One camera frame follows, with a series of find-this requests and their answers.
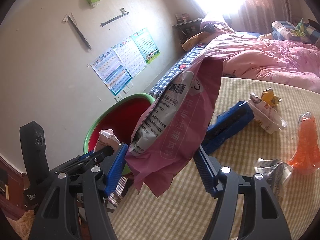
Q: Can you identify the blue plaid pillow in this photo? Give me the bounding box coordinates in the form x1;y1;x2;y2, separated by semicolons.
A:
304;25;320;44

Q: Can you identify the green wall poster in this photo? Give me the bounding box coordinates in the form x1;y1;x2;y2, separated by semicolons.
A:
131;27;160;65

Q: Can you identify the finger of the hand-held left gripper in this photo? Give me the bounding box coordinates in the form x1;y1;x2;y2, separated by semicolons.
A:
50;152;102;173
92;145;121;167

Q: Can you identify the grey patterned paper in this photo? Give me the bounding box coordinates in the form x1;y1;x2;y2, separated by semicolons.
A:
254;158;293;197

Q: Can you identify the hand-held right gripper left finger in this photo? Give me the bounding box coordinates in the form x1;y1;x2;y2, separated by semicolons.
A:
29;143;128;240

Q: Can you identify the yellow snack wrapper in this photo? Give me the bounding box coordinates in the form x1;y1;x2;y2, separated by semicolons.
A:
261;87;280;107

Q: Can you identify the tan fuzzy mat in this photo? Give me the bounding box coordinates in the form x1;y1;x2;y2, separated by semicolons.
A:
10;209;40;238

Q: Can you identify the rolled pink quilt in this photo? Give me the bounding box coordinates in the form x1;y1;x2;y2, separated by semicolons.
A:
200;14;235;34

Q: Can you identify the blue framed wall poster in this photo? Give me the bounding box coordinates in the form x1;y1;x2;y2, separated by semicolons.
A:
90;50;132;96

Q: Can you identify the checkered pillow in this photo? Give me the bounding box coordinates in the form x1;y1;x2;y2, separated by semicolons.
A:
272;20;295;40

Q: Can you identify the blue snack wrapper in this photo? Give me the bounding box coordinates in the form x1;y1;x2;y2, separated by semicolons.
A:
201;101;253;153

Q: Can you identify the orange plastic bag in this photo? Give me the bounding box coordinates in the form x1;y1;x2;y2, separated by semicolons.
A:
287;111;320;174

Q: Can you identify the dark bedside table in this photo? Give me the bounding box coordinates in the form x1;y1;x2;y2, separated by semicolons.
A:
172;18;204;47

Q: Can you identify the red basin with green rim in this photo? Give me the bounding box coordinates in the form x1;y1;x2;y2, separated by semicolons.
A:
83;93;158;178

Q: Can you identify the green plush toy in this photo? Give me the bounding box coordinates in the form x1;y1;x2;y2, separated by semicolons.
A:
296;18;309;32

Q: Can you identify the white wall poster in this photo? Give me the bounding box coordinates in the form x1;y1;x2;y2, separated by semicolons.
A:
111;36;148;78

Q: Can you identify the large pink food bag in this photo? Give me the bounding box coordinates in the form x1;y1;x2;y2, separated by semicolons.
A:
125;54;224;198

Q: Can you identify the metal wall rail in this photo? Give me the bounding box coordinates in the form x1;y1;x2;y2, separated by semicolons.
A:
100;8;129;27

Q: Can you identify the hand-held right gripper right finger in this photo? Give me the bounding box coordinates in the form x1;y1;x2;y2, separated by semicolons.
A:
194;148;294;240

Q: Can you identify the black stick on wall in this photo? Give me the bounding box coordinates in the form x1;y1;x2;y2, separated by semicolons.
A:
62;12;92;50

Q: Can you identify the yellow green book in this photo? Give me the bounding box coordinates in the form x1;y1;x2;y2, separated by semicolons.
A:
290;29;307;39

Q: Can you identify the dark wooden headboard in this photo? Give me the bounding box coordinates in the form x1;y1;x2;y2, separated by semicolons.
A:
307;18;320;30

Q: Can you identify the tan blanket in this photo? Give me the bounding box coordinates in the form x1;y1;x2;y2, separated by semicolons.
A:
182;31;208;51

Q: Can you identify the white pink wrapper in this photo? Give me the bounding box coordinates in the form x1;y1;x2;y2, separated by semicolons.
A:
95;129;123;153
247;92;287;133

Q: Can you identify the dark red wooden furniture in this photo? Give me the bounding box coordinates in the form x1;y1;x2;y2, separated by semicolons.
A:
0;152;28;220

